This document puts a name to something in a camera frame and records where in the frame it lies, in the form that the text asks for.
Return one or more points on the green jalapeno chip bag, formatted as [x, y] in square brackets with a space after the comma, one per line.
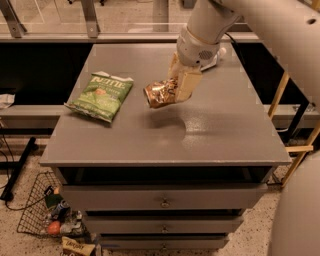
[102, 97]

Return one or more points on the crushed orange soda can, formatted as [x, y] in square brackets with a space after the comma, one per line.
[160, 94]

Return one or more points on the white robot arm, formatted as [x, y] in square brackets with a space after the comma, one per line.
[291, 31]

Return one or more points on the bottom grey drawer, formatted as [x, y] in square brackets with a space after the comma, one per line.
[163, 242]

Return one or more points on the metal railing with posts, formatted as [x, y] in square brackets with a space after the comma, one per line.
[97, 21]

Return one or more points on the yellow snack bag on floor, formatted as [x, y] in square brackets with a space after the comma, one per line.
[71, 247]

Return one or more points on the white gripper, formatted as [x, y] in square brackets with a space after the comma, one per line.
[194, 51]

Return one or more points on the middle grey drawer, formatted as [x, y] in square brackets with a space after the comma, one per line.
[162, 224]

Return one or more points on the orange fruit in basket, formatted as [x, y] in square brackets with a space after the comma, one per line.
[54, 228]

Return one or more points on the clear plastic water bottle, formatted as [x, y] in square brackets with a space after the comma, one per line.
[221, 52]

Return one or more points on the yellow wooden ladder frame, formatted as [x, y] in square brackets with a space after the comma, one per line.
[301, 151]

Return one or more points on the black wire basket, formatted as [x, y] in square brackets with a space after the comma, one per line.
[45, 205]

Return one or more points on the black stand leg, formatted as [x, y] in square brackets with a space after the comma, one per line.
[16, 167]

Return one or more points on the grey drawer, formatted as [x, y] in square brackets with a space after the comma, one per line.
[163, 242]
[162, 224]
[163, 197]

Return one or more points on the top grey drawer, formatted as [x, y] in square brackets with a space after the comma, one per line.
[163, 197]

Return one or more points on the grey drawer cabinet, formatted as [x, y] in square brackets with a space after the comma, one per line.
[221, 135]

